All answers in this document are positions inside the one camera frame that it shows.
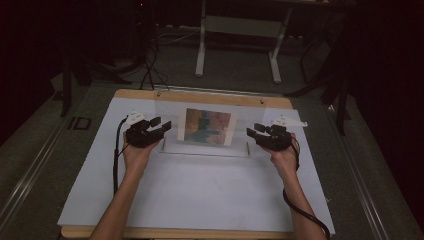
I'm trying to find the white table cover sheet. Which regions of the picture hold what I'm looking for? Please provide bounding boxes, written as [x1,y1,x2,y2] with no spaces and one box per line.
[57,96,336,235]

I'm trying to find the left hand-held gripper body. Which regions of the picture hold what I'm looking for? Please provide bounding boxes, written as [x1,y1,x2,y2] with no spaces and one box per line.
[124,110,164,149]

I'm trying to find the picture card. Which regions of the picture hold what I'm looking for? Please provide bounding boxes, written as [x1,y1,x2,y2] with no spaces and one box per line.
[176,106,240,147]

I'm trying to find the person's left hand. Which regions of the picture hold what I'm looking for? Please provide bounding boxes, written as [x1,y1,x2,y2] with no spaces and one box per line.
[121,132,160,175]

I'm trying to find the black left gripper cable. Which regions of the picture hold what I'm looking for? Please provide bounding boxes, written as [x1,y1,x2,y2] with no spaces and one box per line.
[112,114,130,197]

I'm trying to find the black floor cables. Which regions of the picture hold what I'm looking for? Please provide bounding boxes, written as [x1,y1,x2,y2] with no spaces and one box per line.
[126,0,172,92]

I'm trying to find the white floor cable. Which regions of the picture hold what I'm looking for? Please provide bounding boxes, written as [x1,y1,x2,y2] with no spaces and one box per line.
[157,29,202,46]

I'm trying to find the black metal stand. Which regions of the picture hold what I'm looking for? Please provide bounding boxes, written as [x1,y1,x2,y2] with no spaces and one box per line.
[284,9,352,136]
[59,49,75,118]

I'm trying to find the wooden table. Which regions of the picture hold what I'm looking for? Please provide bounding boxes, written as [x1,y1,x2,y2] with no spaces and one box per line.
[60,88,303,240]

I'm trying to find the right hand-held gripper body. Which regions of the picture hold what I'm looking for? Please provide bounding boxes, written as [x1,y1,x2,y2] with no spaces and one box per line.
[257,114,309,152]

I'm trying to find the white metal desk frame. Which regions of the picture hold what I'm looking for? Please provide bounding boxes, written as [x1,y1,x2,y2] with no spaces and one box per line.
[194,0,294,85]

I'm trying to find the person's right hand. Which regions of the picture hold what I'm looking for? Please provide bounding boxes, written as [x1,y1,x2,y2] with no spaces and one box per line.
[261,133,302,179]

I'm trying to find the clear acrylic photo frame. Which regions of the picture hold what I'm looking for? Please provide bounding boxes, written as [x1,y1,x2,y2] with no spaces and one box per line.
[153,90,268,159]

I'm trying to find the aluminium floor rail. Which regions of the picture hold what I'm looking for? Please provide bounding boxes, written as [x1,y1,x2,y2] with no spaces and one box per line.
[0,109,73,229]
[324,103,392,240]

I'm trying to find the black rectangular floor plate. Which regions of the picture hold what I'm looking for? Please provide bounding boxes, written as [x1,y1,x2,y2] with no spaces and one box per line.
[67,116,93,131]

